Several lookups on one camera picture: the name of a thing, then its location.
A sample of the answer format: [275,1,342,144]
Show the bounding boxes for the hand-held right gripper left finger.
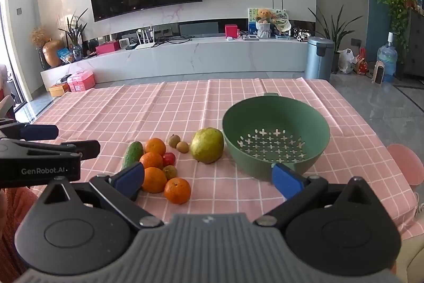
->
[35,162,164,231]

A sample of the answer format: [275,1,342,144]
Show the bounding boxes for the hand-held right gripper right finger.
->
[254,164,381,230]

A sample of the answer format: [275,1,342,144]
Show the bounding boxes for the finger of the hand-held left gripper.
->
[0,139,101,160]
[0,119,59,142]

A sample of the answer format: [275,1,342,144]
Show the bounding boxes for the green cucumber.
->
[122,141,145,171]

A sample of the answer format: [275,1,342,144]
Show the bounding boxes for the orange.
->
[141,167,168,194]
[139,152,164,171]
[145,138,166,158]
[164,177,192,205]

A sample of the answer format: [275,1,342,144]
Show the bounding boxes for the green colander bowl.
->
[222,93,331,181]

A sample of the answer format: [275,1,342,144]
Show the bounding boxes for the yellow-green guava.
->
[190,127,225,165]

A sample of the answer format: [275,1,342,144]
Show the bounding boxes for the orange cardboard box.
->
[48,83,71,97]

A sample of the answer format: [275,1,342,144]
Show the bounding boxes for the pink storage box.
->
[67,70,96,93]

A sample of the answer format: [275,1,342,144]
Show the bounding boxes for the pink checked tablecloth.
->
[31,77,419,234]

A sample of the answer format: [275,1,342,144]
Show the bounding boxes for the brown round vase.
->
[42,39,64,68]

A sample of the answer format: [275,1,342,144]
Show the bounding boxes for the blue snack bag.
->
[57,47,73,64]

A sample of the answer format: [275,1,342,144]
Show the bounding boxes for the dried flower bunch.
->
[30,26,52,46]

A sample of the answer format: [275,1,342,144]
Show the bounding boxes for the small potted leafy plant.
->
[59,8,88,61]

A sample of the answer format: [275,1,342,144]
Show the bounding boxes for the pink flat box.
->
[95,40,120,55]

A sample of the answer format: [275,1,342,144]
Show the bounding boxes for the pink stool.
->
[387,144,424,186]

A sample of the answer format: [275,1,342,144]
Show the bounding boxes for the white router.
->
[136,28,156,49]

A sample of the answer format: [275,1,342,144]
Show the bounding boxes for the grey-blue pedal trash can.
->
[305,36,335,81]

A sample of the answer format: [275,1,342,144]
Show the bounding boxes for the white plastic bag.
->
[338,49,356,74]

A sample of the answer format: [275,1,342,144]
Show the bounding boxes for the red gift bag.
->
[354,47,370,75]

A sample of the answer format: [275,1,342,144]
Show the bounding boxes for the white marble television console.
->
[40,34,310,93]

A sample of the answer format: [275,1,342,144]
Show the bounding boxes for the small white heater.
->
[374,61,385,85]

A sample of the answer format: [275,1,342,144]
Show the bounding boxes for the black-and-white cow figurine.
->
[291,28,312,43]

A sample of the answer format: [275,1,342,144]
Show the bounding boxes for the tall-leaved potted plant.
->
[308,5,363,73]

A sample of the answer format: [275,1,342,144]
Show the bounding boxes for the water bottle with pump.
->
[377,32,398,83]

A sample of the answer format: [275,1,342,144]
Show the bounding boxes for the round hand fan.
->
[272,12,292,35]

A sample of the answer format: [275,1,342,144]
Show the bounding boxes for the teddy bear bouquet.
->
[256,8,273,39]

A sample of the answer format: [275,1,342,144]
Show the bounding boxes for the framed picture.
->
[248,8,286,32]

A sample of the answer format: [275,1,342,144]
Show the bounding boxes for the dark cabinet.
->
[402,9,424,78]

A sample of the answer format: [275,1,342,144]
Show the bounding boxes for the green pothos plant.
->
[376,0,418,48]

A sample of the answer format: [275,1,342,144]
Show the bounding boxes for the black cables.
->
[156,34,193,45]

